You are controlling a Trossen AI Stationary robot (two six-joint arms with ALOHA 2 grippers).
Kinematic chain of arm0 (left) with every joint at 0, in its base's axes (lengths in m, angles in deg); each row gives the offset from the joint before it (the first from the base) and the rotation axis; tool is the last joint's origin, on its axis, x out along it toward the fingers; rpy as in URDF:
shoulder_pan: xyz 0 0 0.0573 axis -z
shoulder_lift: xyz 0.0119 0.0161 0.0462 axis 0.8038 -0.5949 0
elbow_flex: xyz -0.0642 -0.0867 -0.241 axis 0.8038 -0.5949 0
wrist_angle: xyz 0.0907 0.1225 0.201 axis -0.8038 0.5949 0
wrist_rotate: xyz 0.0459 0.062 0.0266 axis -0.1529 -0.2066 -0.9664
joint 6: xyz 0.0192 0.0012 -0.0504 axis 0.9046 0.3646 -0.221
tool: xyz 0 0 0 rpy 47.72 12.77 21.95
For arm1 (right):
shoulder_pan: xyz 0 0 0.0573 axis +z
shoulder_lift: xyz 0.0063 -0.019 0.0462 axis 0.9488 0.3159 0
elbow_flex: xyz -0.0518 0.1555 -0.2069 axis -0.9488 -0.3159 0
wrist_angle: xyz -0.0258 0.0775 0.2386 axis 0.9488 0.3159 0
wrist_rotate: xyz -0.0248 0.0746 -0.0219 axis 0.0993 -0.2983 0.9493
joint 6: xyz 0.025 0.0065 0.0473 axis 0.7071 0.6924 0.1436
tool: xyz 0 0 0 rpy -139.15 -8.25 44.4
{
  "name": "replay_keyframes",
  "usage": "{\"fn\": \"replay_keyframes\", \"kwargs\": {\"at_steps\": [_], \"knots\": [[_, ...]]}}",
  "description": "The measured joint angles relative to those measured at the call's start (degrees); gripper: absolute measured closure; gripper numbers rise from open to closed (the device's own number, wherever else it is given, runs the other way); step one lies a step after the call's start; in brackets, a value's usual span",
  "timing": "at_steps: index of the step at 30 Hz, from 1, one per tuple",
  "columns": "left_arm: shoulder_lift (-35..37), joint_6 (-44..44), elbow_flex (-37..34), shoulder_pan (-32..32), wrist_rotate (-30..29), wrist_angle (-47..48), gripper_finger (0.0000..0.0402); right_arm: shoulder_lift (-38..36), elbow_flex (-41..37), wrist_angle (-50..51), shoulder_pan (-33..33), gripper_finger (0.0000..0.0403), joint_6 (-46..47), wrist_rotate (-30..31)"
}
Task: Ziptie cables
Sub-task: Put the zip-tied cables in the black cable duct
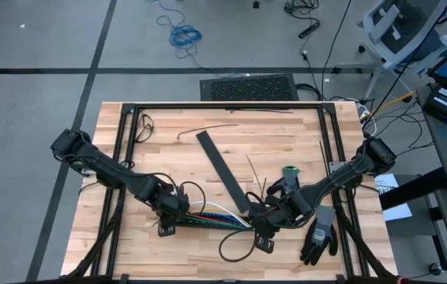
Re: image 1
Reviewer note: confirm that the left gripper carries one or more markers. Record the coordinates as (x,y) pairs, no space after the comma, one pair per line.
(172,209)

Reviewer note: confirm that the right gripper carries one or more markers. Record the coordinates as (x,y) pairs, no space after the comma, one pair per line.
(271,221)

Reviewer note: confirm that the black duct cover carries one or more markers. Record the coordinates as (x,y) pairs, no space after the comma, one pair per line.
(223,169)

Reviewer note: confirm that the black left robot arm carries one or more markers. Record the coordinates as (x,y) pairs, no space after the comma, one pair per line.
(105,167)

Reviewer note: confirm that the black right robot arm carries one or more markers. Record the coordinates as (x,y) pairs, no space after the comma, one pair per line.
(338,177)

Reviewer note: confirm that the black glove green cuff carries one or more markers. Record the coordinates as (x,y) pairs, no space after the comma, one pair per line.
(290,173)

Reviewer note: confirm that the black glove grey cuff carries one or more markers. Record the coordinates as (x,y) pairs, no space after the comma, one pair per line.
(320,236)

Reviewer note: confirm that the dark rimmed eyeglasses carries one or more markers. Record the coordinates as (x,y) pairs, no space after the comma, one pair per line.
(144,115)

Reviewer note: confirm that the white paper sheet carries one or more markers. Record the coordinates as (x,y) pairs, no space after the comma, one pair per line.
(395,211)

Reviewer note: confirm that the black desk leg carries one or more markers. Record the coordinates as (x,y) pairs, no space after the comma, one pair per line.
(413,189)

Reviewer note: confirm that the black caster wheel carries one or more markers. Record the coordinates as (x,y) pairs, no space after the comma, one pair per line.
(436,269)

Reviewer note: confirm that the grey desk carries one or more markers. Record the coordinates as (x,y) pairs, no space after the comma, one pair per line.
(440,158)

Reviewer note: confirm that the black power strip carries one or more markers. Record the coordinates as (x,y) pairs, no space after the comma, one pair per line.
(309,30)

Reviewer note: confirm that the small black computer box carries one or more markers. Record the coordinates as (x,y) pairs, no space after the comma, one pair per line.
(444,104)

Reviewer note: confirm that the black aluminium table frame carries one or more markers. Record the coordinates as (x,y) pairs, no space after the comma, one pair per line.
(207,105)

